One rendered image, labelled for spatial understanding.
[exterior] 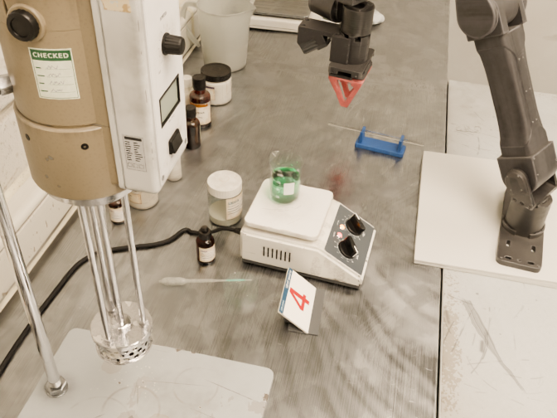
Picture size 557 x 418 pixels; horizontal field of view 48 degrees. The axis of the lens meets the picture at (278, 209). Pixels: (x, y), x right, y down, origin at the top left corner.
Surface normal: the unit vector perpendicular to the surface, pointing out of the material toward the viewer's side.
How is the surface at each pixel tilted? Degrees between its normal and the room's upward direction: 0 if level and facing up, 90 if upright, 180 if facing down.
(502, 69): 95
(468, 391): 0
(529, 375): 0
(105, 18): 90
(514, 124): 86
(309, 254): 90
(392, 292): 0
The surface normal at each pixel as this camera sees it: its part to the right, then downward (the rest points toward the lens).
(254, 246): -0.29, 0.61
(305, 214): 0.04, -0.77
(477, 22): -0.72, 0.45
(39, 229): 0.98, 0.17
